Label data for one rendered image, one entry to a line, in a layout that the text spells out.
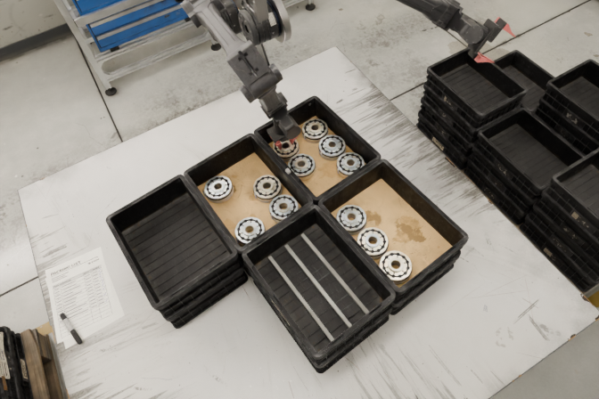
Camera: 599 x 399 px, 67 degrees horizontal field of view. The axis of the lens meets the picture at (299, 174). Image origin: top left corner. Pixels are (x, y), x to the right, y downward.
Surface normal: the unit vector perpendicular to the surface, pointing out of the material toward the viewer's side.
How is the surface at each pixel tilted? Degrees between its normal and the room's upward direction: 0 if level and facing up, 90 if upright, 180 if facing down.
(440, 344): 0
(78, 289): 0
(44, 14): 90
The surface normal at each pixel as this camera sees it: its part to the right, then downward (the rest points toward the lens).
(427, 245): -0.07, -0.57
